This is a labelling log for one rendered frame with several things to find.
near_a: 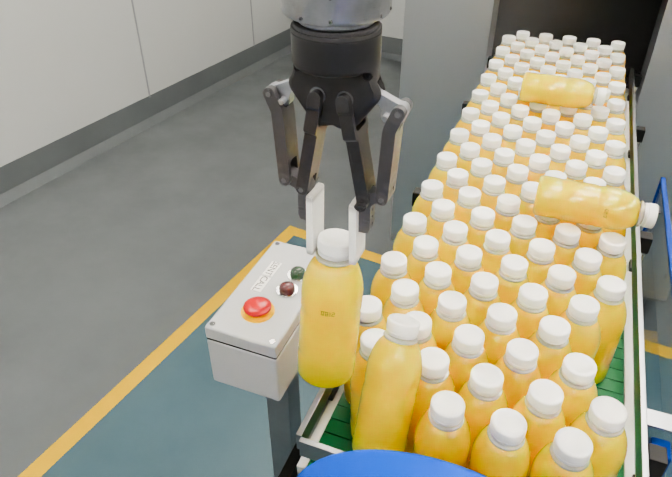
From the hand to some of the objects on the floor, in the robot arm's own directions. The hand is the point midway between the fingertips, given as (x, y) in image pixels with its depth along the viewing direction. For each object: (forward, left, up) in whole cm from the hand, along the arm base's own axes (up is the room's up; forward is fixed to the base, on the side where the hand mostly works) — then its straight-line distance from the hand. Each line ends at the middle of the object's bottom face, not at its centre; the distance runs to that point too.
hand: (336, 225), depth 60 cm
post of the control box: (-8, 0, -130) cm, 130 cm away
